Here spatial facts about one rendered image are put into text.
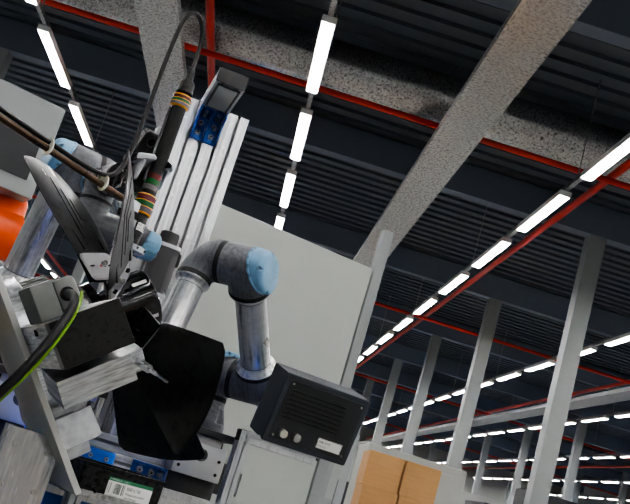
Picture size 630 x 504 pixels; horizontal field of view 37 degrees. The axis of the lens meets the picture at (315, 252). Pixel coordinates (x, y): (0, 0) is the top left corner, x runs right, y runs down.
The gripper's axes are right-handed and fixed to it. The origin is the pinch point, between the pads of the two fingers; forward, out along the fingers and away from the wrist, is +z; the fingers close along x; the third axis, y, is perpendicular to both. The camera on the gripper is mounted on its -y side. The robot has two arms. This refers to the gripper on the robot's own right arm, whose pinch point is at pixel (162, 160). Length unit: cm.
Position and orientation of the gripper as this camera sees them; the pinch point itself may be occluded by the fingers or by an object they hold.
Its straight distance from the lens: 205.7
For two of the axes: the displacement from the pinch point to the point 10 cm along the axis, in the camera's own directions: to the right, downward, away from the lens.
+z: 5.9, -0.4, -8.1
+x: -7.6, -3.7, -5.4
